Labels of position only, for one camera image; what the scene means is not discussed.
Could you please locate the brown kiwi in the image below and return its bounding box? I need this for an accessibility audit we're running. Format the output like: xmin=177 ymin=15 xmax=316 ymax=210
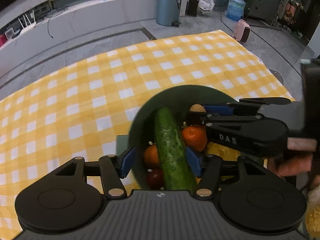
xmin=190 ymin=104 xmax=206 ymax=113

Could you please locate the orange tangerine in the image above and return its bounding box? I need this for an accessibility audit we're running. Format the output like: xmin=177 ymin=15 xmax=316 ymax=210
xmin=182 ymin=126 xmax=207 ymax=152
xmin=144 ymin=145 xmax=160 ymax=167

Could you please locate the green cucumber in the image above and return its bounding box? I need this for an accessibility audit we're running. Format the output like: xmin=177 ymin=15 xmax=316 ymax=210
xmin=155 ymin=107 xmax=197 ymax=193

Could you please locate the small red fruit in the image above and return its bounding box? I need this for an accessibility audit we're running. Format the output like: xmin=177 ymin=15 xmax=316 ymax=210
xmin=146 ymin=168 xmax=165 ymax=190

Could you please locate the yellow-green mango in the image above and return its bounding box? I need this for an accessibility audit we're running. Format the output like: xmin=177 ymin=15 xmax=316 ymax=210
xmin=205 ymin=142 xmax=241 ymax=161

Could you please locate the person's hand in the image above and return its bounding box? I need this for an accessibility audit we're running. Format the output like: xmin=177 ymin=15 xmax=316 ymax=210
xmin=266 ymin=153 xmax=320 ymax=205

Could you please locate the green colander bowl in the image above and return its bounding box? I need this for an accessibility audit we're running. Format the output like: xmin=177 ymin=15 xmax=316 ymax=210
xmin=127 ymin=85 xmax=236 ymax=190

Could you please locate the yellow checkered tablecloth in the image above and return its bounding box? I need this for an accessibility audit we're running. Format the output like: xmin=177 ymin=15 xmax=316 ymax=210
xmin=1 ymin=30 xmax=291 ymax=239

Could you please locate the pink space heater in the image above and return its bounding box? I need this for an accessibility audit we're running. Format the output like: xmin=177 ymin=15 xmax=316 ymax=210
xmin=233 ymin=20 xmax=251 ymax=43

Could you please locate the blue water jug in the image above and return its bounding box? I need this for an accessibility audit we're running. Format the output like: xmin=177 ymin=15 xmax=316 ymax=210
xmin=225 ymin=0 xmax=246 ymax=22

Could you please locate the white plastic bag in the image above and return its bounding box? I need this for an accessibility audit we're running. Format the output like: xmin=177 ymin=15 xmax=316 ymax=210
xmin=197 ymin=0 xmax=215 ymax=16

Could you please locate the blue-grey pedal trash bin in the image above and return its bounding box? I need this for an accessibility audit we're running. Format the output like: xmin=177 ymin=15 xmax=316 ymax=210
xmin=156 ymin=0 xmax=182 ymax=27

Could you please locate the white marble tv console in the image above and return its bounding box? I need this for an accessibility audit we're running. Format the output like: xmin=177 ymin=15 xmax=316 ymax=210
xmin=0 ymin=0 xmax=188 ymax=81

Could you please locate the white wifi router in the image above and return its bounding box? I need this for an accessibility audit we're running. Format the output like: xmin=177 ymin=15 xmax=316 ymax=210
xmin=18 ymin=10 xmax=36 ymax=34

